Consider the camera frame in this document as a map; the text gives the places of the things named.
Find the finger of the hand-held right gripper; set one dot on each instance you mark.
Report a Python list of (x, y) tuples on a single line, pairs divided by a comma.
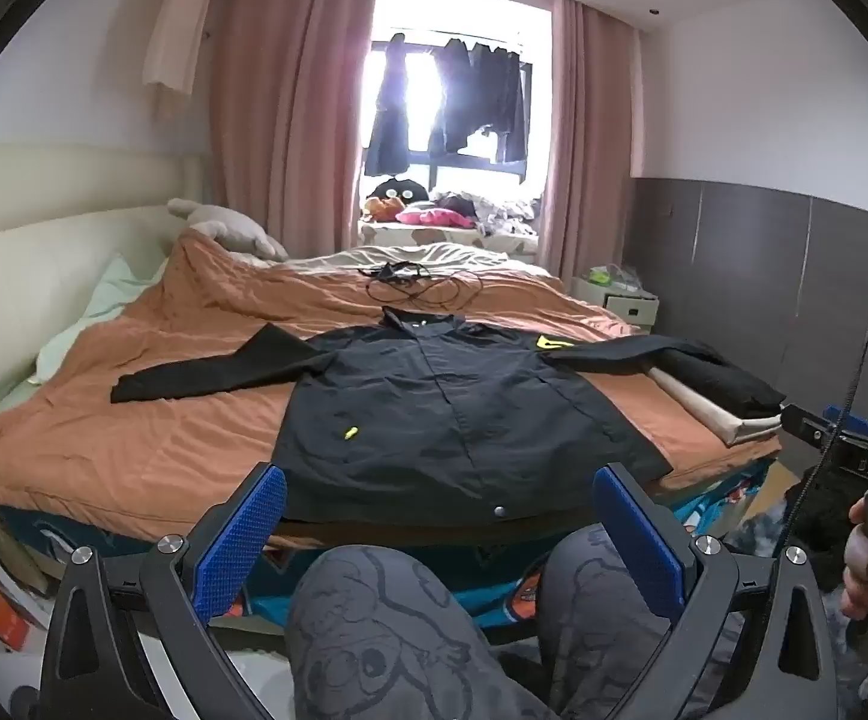
[(808, 424), (853, 426)]

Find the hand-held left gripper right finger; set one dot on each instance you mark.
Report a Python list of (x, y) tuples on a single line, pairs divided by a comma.
[(640, 540)]

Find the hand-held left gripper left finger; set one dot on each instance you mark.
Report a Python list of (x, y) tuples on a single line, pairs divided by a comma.
[(242, 540)]

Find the black jacket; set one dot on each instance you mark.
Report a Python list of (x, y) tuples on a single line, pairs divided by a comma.
[(434, 420)]

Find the folded black clothes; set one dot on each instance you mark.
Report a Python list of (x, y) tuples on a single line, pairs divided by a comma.
[(733, 386)]

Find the folded beige clothes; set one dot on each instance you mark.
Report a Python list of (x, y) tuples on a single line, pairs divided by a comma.
[(711, 412)]

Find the pile of patterned clothes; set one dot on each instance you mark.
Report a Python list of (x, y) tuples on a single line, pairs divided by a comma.
[(501, 214)]

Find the teal printed bed sheet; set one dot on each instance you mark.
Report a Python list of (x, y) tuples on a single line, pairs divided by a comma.
[(711, 495)]

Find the orange blanket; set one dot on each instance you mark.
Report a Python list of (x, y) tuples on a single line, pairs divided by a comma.
[(179, 427)]

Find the white nightstand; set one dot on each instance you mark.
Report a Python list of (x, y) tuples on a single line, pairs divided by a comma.
[(621, 307)]

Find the green item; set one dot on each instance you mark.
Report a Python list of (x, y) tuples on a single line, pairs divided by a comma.
[(599, 277)]

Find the light green pillow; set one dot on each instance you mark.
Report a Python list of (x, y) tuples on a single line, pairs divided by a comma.
[(96, 307)]

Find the grey plush toy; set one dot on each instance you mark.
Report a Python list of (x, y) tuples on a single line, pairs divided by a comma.
[(231, 229)]

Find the cream blanket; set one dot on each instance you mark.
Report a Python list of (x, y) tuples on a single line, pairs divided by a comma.
[(404, 255)]

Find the pink curtain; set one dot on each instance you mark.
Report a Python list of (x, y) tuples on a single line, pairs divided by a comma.
[(584, 165), (291, 127)]

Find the cream bed headboard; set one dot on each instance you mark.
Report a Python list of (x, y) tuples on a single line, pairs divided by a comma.
[(14, 277)]

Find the cream window seat cushion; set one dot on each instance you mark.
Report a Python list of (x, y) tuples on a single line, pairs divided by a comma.
[(449, 238)]

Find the orange plush toy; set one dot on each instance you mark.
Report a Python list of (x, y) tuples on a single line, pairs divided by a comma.
[(381, 210)]

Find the pink plush toy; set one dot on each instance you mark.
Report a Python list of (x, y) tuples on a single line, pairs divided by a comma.
[(434, 216)]

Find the black plush toy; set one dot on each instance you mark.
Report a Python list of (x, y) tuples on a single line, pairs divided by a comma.
[(398, 190)]

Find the dark hanging jacket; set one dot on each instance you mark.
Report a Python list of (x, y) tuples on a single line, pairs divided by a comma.
[(389, 112)]

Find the dark hanging garments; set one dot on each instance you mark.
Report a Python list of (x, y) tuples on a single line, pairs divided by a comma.
[(486, 97)]

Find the cream hanging cloth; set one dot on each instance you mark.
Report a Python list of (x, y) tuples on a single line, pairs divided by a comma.
[(175, 37)]

